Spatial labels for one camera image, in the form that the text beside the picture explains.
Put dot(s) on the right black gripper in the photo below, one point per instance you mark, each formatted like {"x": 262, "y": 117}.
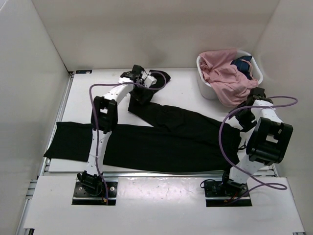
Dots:
{"x": 247, "y": 125}

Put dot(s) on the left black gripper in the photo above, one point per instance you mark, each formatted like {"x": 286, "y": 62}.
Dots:
{"x": 140, "y": 97}

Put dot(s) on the black trousers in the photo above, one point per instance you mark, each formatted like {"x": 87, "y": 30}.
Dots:
{"x": 175, "y": 140}

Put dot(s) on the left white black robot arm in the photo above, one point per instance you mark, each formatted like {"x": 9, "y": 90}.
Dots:
{"x": 105, "y": 99}

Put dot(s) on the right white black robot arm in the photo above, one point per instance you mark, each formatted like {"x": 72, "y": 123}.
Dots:
{"x": 266, "y": 145}

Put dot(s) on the pink garment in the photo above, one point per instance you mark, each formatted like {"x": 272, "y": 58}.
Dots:
{"x": 230, "y": 85}

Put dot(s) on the white laundry basket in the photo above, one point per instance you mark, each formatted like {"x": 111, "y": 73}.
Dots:
{"x": 205, "y": 88}

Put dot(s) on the navy blue garment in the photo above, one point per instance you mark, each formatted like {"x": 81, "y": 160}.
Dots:
{"x": 244, "y": 65}

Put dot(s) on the blue label sticker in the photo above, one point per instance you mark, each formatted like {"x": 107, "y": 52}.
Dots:
{"x": 83, "y": 72}

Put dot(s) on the white front cover board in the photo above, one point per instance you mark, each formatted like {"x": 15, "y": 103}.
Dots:
{"x": 166, "y": 206}

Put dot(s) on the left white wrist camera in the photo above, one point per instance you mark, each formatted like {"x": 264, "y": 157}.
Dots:
{"x": 149, "y": 81}

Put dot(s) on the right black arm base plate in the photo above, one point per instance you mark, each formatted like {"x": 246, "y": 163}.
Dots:
{"x": 218, "y": 194}

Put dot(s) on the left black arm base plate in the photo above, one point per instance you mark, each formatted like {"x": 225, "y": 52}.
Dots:
{"x": 83, "y": 195}

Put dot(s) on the aluminium rail frame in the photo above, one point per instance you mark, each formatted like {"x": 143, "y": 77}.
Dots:
{"x": 182, "y": 91}

